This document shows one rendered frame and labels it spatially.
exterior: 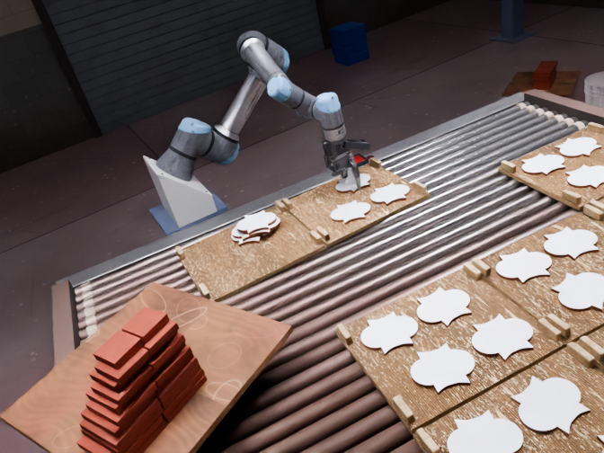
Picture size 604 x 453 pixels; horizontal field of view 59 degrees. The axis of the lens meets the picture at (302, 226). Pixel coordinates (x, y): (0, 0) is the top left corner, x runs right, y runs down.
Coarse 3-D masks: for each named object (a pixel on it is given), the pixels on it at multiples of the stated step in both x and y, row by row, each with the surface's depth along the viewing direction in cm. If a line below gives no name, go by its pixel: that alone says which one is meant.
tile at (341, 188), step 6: (360, 174) 201; (366, 174) 200; (342, 180) 201; (360, 180) 198; (366, 180) 197; (336, 186) 198; (342, 186) 197; (348, 186) 196; (354, 186) 195; (366, 186) 195; (342, 192) 195; (354, 192) 193
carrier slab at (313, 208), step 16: (384, 176) 199; (320, 192) 199; (336, 192) 196; (368, 192) 191; (416, 192) 185; (304, 208) 192; (320, 208) 190; (336, 208) 187; (384, 208) 181; (400, 208) 179; (304, 224) 184; (320, 224) 181; (336, 224) 179; (352, 224) 177; (368, 224) 175; (336, 240) 172
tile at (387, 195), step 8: (392, 184) 190; (400, 184) 189; (376, 192) 188; (384, 192) 187; (392, 192) 186; (400, 192) 184; (408, 192) 185; (376, 200) 184; (384, 200) 183; (392, 200) 182
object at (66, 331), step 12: (60, 288) 180; (72, 288) 183; (60, 300) 174; (72, 300) 175; (60, 312) 168; (72, 312) 168; (60, 324) 163; (72, 324) 162; (60, 336) 158; (72, 336) 157; (60, 348) 154; (72, 348) 153; (60, 360) 149
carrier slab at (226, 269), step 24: (288, 216) 190; (216, 240) 187; (264, 240) 180; (288, 240) 177; (312, 240) 174; (192, 264) 177; (216, 264) 174; (240, 264) 171; (264, 264) 169; (288, 264) 167; (216, 288) 164; (240, 288) 162
